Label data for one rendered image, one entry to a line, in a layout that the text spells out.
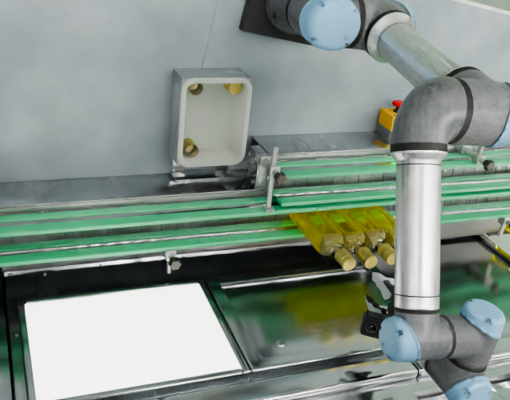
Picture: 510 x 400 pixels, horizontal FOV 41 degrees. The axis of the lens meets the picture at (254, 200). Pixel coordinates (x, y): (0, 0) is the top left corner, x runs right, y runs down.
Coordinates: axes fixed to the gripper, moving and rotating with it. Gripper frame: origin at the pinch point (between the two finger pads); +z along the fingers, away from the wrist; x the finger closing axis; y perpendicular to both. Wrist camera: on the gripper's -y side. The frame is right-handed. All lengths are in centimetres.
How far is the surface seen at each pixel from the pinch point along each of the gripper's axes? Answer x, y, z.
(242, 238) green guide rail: -4.7, -18.4, 29.7
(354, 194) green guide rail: 7.4, 10.7, 30.9
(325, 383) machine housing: -14.0, -13.6, -12.9
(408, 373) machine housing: -12.7, 5.6, -13.8
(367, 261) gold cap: 0.8, 4.5, 9.2
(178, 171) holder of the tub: 4, -31, 49
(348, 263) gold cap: 0.3, -0.5, 9.2
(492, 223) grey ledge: -5, 68, 38
